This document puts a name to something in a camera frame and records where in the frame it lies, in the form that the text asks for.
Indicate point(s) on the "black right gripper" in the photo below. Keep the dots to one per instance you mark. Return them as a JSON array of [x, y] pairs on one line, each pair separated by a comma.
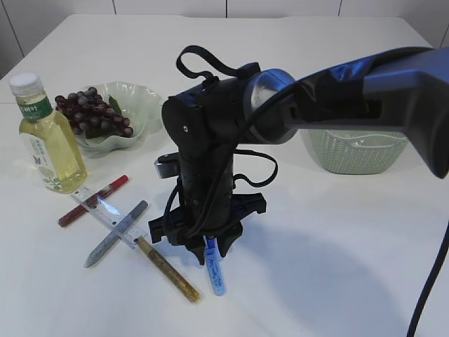
[[224, 222]]

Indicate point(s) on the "blue sheathed scissors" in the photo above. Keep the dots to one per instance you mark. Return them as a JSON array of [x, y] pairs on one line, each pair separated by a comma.
[[212, 260]]

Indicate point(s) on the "artificial purple grape bunch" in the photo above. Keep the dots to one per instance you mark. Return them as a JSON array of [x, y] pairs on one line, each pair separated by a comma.
[[89, 114]]

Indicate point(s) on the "yellow tea bottle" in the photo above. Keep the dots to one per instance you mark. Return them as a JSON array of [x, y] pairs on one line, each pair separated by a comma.
[[47, 135]]

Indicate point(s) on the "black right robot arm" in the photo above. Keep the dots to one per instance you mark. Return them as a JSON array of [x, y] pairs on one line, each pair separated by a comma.
[[403, 90]]

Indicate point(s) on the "gold glitter pen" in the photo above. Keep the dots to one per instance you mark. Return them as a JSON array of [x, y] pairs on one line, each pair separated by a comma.
[[187, 290]]

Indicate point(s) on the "silver glitter pen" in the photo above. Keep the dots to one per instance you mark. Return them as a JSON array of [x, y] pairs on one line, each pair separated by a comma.
[[105, 242]]

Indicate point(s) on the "clear plastic ruler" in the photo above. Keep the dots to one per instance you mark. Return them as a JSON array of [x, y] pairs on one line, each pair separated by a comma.
[[81, 196]]

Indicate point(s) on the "red glitter pen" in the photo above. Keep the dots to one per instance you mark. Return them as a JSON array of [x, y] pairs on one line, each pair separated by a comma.
[[78, 211]]

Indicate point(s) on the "green wavy glass plate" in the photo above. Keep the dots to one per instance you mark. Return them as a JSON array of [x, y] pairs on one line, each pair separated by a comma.
[[138, 103]]

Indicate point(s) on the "green plastic basket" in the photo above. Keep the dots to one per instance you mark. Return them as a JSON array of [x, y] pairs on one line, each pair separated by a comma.
[[354, 152]]

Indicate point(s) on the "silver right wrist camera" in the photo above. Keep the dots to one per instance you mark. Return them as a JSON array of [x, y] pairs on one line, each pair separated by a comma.
[[168, 165]]

